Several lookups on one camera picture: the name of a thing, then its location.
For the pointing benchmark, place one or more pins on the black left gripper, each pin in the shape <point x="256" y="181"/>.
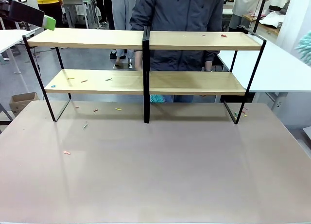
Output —
<point x="4" y="7"/>

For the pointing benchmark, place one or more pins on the teal fluffy duster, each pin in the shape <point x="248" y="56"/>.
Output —
<point x="305" y="49"/>
<point x="156" y="98"/>

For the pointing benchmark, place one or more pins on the person's left forearm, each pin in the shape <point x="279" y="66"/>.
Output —
<point x="208" y="64"/>

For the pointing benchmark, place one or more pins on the person's right forearm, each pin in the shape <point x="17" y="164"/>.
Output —
<point x="139" y="61"/>

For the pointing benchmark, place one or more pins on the person in yellow jacket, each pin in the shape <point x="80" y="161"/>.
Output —
<point x="47" y="0"/>

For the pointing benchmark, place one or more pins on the white side table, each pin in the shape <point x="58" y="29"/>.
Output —
<point x="12" y="38"/>

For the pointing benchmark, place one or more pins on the grey background desk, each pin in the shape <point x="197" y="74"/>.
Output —
<point x="77" y="3"/>

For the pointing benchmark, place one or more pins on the person in black clothes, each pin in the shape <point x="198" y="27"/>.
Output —
<point x="107" y="7"/>

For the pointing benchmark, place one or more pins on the cardboard box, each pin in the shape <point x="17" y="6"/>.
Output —
<point x="23" y="102"/>

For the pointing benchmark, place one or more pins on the person in grey trousers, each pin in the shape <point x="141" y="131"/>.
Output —
<point x="122" y="10"/>

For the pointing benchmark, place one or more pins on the person in dark grey jacket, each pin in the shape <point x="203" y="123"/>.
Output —
<point x="177" y="15"/>

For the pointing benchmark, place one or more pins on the white background desk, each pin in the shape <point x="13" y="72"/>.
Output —
<point x="227" y="11"/>

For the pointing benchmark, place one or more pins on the person in beige coat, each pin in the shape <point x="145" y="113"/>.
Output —
<point x="247" y="0"/>

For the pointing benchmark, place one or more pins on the black stand pole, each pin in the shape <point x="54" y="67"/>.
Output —
<point x="261" y="10"/>

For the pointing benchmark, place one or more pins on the brown background table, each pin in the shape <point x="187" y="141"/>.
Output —
<point x="269" y="29"/>

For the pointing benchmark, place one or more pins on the white sheet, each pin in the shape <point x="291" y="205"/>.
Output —
<point x="274" y="18"/>

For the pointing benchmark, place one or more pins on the large white table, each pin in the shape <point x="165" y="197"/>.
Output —
<point x="279" y="71"/>

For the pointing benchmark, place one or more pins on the wooden shelf unit black frame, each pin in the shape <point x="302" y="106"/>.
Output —
<point x="206" y="41"/>
<point x="73" y="40"/>

